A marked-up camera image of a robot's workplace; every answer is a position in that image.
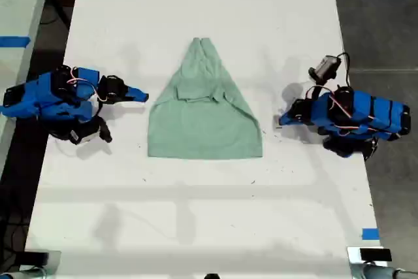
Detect pale green T-shirt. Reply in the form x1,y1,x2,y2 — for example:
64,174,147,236
146,37,264,159

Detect long blue tape strip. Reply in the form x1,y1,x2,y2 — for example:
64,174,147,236
0,36,32,48

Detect white side table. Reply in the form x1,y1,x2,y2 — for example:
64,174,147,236
0,0,55,175

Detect short blue tape piece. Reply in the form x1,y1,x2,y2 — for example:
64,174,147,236
361,227,381,241

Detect shiny metal plate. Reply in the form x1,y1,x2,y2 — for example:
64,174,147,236
18,250,62,275
346,246,393,279

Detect small black box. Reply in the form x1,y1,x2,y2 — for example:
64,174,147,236
359,248,393,262
23,250,50,265

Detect grey metal tube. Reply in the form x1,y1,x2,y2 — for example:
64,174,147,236
362,261,418,279

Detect red white servo wire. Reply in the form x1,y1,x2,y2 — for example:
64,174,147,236
66,67,109,104
327,93,370,137

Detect short black camera stalk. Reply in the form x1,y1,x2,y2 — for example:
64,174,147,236
97,116,114,144
313,78,331,97

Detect grey black camera box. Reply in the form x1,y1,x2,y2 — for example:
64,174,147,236
308,56,342,82

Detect black camera box white label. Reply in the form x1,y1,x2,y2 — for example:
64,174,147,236
63,121,101,146

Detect black camera cable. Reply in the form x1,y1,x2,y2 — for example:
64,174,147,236
335,51,352,89

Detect black floor cable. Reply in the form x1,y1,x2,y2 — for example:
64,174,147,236
39,0,72,25
0,212,27,257

